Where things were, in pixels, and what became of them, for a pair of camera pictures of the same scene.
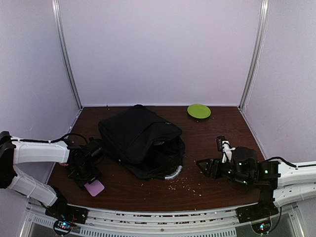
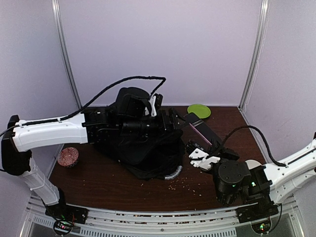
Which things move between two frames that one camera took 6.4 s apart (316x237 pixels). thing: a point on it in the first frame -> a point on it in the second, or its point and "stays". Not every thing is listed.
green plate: [199, 111] stays
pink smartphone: [95, 187] -> [203, 128]
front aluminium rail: [36, 221] stays
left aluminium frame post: [57, 12] stays
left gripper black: [80, 183] -> [172, 119]
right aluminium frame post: [263, 23] stays
